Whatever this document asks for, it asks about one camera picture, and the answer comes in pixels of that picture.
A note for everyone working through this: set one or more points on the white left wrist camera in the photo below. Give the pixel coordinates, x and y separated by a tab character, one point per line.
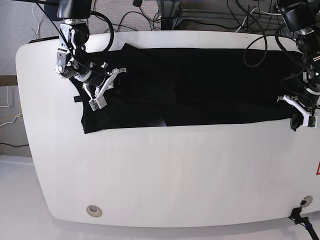
310	120

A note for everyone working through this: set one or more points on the round black stand base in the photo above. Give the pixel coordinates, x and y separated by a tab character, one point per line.
51	9

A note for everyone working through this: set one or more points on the red warning sticker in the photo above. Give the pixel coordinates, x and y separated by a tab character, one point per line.
318	169

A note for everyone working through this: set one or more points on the round table grommet right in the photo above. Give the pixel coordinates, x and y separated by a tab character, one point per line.
306	201

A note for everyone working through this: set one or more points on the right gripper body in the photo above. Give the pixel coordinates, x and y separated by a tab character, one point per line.
72	59

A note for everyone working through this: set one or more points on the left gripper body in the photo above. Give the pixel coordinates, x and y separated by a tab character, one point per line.
308	43

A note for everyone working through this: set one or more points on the round table grommet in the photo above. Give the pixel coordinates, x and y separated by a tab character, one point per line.
306	201
94	211

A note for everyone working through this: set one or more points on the black cable clamp plug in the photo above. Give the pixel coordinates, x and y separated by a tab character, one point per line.
295	216

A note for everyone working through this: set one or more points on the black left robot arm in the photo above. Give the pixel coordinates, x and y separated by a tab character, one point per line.
300	16

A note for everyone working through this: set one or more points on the aluminium frame post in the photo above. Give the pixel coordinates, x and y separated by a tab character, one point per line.
170	12

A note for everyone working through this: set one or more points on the black flat bar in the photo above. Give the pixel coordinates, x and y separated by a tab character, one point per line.
44	39

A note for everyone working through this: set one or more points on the round table grommet left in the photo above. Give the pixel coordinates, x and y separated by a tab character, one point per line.
94	211

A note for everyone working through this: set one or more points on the black T-shirt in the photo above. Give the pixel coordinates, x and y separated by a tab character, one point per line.
169	87

